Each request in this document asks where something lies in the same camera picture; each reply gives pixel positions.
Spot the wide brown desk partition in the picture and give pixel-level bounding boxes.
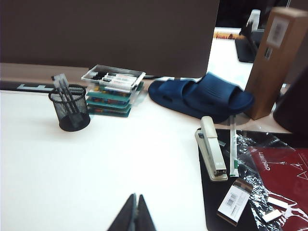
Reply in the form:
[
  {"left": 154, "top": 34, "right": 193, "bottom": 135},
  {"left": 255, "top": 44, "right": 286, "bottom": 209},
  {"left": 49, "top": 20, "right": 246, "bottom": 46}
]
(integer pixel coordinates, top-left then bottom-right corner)
[{"left": 0, "top": 0, "right": 220, "bottom": 79}]

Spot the dark bulky rounded object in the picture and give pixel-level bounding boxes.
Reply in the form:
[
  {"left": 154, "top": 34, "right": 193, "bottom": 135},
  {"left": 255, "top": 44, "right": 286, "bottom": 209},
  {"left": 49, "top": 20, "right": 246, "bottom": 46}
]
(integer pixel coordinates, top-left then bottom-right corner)
[{"left": 273, "top": 64, "right": 308, "bottom": 147}]

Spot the black mesh pen holder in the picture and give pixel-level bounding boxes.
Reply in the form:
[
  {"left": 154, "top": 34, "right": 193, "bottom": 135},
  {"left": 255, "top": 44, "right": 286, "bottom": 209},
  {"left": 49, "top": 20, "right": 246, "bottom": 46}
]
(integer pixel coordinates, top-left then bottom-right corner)
[{"left": 48, "top": 84, "right": 91, "bottom": 132}]

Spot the white marker black cap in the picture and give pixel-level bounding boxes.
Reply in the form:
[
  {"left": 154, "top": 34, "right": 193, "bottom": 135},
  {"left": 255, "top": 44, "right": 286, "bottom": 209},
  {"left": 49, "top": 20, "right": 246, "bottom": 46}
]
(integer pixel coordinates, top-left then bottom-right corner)
[
  {"left": 102, "top": 76, "right": 135, "bottom": 89},
  {"left": 105, "top": 72, "right": 138, "bottom": 82}
]

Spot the blue rubber slipper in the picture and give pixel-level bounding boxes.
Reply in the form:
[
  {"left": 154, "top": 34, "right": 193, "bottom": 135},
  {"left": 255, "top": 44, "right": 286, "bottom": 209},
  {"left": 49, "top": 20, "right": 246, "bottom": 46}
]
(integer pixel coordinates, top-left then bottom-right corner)
[{"left": 147, "top": 72, "right": 256, "bottom": 125}]

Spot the black grey angled stand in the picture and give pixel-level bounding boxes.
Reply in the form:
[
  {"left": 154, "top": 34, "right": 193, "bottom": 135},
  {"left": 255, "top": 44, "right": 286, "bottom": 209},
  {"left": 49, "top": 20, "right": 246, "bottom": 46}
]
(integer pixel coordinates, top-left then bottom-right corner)
[{"left": 239, "top": 9, "right": 262, "bottom": 55}]

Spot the tall cardboard box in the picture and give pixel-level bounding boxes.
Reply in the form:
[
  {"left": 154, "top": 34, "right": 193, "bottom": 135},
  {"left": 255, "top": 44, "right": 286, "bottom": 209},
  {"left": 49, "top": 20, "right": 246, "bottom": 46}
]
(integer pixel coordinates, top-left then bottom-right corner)
[{"left": 245, "top": 6, "right": 308, "bottom": 120}]

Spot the orange printed strip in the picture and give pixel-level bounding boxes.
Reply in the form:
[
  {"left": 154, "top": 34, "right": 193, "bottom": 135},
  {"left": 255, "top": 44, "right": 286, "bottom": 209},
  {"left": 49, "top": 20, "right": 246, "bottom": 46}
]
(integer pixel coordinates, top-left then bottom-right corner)
[{"left": 214, "top": 32, "right": 244, "bottom": 40}]

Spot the clear crumpled plastic bag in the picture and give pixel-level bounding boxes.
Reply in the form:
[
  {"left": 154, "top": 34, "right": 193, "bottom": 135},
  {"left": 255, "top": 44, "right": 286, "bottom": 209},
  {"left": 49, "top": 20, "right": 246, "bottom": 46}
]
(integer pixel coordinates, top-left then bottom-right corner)
[{"left": 234, "top": 133, "right": 293, "bottom": 231}]

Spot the beige stapler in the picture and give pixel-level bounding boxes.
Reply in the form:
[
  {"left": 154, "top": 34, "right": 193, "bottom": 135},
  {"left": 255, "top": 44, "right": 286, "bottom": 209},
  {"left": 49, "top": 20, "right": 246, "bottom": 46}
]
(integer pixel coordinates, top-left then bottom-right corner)
[{"left": 194, "top": 115, "right": 229, "bottom": 181}]

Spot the black desk mat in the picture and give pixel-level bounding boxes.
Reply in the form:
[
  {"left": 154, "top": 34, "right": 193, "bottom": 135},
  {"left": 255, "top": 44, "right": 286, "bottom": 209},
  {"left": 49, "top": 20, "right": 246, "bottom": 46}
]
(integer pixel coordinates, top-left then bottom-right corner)
[{"left": 197, "top": 128, "right": 308, "bottom": 231}]

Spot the clear plastic tray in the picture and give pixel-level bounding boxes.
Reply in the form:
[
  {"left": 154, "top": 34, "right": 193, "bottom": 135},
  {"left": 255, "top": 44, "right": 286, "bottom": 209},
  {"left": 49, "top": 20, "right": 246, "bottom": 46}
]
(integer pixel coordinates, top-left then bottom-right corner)
[{"left": 81, "top": 64, "right": 147, "bottom": 94}]

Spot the red A4 paper pack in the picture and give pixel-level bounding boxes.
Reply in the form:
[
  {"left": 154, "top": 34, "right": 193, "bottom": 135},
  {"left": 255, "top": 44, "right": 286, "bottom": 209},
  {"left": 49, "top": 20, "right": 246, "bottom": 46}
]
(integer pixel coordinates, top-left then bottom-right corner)
[{"left": 245, "top": 146, "right": 308, "bottom": 231}]

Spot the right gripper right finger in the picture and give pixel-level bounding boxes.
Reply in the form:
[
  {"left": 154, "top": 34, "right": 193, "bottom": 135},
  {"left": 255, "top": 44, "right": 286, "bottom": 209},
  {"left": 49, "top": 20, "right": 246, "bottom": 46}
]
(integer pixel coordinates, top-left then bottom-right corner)
[{"left": 136, "top": 194, "right": 157, "bottom": 231}]

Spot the white pen in wrapper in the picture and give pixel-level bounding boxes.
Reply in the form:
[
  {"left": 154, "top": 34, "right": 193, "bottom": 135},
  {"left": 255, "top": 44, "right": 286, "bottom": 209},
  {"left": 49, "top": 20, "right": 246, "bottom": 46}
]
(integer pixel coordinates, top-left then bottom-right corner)
[{"left": 228, "top": 115, "right": 240, "bottom": 178}]

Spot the black flat desk item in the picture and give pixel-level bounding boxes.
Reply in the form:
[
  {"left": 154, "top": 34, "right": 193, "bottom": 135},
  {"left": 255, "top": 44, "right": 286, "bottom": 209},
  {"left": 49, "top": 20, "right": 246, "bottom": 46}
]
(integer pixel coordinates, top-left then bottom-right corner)
[{"left": 234, "top": 28, "right": 265, "bottom": 63}]

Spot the small silver staple box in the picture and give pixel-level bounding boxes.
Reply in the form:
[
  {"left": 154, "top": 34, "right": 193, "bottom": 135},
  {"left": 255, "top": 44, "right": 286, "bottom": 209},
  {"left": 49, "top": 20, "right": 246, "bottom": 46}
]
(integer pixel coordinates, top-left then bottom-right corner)
[{"left": 216, "top": 178, "right": 254, "bottom": 227}]

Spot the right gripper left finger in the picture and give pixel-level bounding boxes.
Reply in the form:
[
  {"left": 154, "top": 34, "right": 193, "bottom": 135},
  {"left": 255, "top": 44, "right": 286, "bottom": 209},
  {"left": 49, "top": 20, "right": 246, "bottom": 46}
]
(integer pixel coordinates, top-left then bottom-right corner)
[{"left": 107, "top": 193, "right": 137, "bottom": 231}]

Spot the small white rectangular piece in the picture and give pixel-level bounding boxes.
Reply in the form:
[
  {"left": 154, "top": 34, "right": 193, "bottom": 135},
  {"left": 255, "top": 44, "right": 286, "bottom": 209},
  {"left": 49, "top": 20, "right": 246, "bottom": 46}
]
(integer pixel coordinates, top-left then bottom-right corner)
[
  {"left": 267, "top": 196, "right": 289, "bottom": 207},
  {"left": 263, "top": 209, "right": 282, "bottom": 222}
]

